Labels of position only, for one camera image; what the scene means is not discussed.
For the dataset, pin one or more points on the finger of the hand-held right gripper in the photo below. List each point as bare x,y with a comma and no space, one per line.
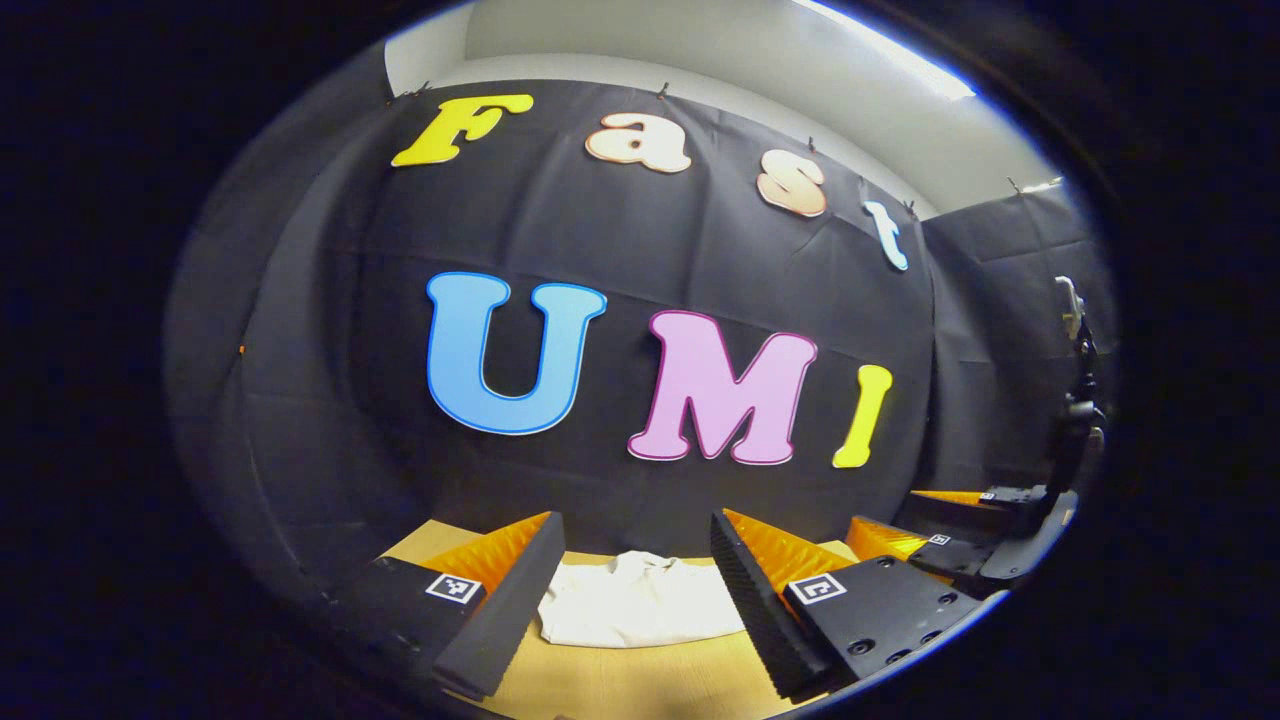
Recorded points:
1010,497
950,558

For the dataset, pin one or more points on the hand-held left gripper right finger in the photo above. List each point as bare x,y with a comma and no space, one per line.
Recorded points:
760,610

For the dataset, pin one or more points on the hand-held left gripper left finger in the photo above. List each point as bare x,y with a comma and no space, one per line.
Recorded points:
510,610

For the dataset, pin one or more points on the white button shirt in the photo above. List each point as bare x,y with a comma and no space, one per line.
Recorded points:
630,605

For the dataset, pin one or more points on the black backdrop cloth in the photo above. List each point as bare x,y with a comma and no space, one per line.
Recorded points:
650,230

